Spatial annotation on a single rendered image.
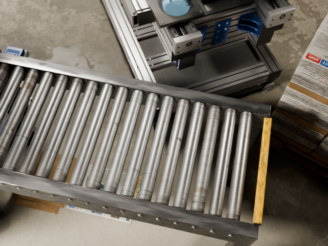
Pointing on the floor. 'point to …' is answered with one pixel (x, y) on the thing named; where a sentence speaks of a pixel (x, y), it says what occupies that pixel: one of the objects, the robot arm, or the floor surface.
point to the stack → (306, 106)
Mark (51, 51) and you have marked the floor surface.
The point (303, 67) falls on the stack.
